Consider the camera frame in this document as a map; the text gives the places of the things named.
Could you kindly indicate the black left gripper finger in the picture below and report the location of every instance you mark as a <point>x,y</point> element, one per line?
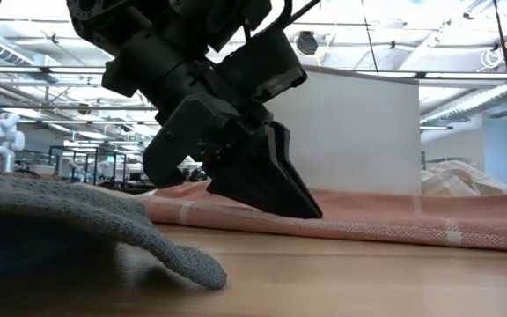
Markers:
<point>285,141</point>
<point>258,176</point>

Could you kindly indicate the beige fabric box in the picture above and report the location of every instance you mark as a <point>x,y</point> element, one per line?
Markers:
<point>359,132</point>

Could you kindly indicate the pink towel with pale stripes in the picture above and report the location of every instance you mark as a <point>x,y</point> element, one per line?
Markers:
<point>368,211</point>

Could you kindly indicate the grey towel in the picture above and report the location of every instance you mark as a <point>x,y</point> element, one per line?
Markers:
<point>60,207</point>

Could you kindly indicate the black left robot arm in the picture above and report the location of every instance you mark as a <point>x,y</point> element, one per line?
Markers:
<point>104,13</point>

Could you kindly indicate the white checked towel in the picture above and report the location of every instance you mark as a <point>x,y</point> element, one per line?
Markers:
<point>456,180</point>

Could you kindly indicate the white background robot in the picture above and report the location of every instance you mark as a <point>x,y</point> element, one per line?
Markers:
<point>2,136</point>

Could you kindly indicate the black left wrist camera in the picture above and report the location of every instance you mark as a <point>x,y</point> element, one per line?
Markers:
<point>262,66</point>

